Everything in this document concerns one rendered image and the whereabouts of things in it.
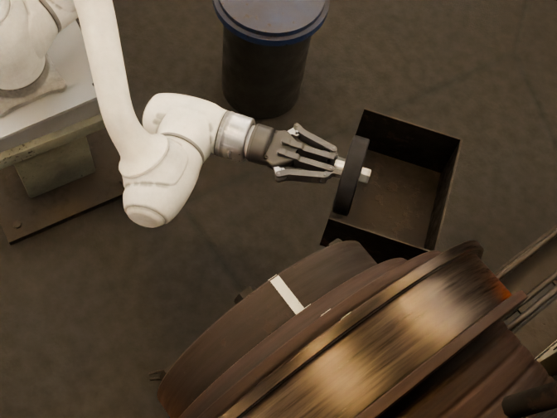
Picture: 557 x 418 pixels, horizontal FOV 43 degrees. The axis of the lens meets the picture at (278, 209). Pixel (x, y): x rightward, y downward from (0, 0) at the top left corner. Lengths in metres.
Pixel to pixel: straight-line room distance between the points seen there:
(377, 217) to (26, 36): 0.85
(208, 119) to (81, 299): 0.83
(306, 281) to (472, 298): 0.15
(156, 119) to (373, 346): 0.89
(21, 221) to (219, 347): 1.50
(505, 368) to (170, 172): 0.76
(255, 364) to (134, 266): 1.43
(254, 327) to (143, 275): 1.38
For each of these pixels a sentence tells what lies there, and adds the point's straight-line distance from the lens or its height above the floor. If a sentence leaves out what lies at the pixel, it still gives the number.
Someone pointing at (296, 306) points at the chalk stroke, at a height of 1.26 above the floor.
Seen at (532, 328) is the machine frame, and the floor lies 0.87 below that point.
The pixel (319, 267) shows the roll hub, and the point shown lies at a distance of 0.69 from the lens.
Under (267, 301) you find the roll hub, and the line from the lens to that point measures 0.67.
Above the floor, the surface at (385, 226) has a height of 0.60.
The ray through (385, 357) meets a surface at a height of 1.34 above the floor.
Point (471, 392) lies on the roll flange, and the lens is 0.63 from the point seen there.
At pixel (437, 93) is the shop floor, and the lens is 2.45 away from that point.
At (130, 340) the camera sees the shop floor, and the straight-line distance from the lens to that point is 1.97.
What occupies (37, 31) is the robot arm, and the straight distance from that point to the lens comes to 1.71.
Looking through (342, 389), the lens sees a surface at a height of 1.34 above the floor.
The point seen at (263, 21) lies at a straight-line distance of 1.94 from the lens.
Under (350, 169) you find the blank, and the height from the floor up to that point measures 0.78.
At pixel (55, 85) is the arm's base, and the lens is 1.83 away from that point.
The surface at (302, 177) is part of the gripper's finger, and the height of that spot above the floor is 0.72.
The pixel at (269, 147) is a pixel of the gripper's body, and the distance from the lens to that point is 1.37.
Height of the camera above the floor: 1.88
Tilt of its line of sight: 63 degrees down
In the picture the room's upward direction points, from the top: 11 degrees clockwise
